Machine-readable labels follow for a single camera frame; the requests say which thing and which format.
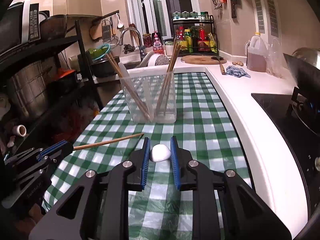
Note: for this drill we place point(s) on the row of spice jars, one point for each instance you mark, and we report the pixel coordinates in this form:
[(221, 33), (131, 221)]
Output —
[(190, 15)]

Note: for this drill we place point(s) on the black pan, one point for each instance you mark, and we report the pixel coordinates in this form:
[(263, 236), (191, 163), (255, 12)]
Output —
[(103, 67)]

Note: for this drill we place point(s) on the plastic oil jug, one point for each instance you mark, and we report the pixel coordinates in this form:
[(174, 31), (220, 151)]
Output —
[(256, 55)]

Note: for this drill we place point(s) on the white perforated strainer plate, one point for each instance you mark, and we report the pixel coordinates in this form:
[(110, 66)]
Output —
[(158, 60)]

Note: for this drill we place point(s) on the hanging wooden board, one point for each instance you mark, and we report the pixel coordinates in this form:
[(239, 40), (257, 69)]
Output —
[(95, 32)]

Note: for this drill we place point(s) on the metal grater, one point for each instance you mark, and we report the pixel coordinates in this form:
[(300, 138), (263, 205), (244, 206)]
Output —
[(106, 32)]

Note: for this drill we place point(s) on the hanging white ladle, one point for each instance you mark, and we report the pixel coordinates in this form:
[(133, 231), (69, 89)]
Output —
[(120, 23)]

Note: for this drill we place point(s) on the dark glass bowl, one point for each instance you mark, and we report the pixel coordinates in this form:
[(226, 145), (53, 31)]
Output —
[(53, 26)]

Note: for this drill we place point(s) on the clear plastic container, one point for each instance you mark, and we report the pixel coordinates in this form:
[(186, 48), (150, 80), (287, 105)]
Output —
[(150, 97)]

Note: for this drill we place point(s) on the black wok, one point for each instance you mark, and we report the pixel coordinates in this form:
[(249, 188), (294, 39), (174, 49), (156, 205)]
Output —
[(302, 75)]

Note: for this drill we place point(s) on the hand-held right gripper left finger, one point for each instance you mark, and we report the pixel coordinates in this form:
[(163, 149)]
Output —
[(145, 165)]

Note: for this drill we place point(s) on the wall vent grille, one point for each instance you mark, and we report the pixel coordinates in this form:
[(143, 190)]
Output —
[(258, 12), (272, 15)]

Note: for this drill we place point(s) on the black pot with orange lid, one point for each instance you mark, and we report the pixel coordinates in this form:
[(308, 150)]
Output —
[(63, 76)]

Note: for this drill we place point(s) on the microwave oven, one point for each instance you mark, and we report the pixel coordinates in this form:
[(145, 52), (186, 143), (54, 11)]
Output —
[(15, 27)]

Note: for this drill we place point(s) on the white cup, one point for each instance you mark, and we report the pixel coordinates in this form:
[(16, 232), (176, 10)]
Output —
[(18, 130)]

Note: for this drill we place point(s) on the chrome kitchen faucet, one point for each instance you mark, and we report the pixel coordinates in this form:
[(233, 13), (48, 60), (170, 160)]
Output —
[(130, 30)]

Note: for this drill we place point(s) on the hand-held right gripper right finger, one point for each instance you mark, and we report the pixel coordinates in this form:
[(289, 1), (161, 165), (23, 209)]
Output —
[(174, 165)]

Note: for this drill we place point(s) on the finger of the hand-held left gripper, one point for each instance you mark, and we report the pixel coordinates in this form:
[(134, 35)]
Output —
[(58, 146), (47, 161)]

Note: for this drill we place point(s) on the large steel pot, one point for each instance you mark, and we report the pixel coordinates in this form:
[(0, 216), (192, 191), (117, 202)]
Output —
[(27, 90)]

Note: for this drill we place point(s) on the glass jar with red contents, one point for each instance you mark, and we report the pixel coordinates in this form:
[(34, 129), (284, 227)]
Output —
[(147, 40)]

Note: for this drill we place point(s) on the hanging cleaver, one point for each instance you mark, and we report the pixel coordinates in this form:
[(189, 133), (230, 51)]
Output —
[(233, 0)]

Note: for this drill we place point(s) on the green checkered tablecloth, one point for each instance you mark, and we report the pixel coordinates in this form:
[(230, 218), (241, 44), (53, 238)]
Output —
[(200, 130)]

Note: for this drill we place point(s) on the group of condiment bottles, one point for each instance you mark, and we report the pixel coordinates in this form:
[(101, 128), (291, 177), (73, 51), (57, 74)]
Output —
[(201, 38)]

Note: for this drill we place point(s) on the person's left hand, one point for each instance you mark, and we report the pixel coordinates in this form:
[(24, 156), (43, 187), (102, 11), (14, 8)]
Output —
[(33, 215)]

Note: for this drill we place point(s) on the round wooden cutting board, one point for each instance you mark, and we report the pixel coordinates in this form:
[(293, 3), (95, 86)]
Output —
[(197, 60)]

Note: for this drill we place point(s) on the ginger root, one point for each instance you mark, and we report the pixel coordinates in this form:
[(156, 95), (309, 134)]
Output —
[(237, 63)]

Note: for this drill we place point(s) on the blue rag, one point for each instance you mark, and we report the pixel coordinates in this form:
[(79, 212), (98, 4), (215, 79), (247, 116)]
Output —
[(237, 71)]

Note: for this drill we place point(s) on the black glass gas stove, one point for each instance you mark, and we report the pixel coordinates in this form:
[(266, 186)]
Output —
[(280, 120)]

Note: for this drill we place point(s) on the hanging mesh strainer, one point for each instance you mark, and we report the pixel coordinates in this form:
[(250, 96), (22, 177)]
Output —
[(114, 38)]

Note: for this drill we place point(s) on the window frame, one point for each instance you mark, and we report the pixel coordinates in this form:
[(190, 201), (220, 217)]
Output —
[(162, 5)]

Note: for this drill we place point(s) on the black metal shelf rack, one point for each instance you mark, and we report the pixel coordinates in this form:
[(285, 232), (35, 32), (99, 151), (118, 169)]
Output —
[(82, 55)]

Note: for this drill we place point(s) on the pink dish soap bottle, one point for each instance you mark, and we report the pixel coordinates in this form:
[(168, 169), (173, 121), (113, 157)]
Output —
[(157, 45)]

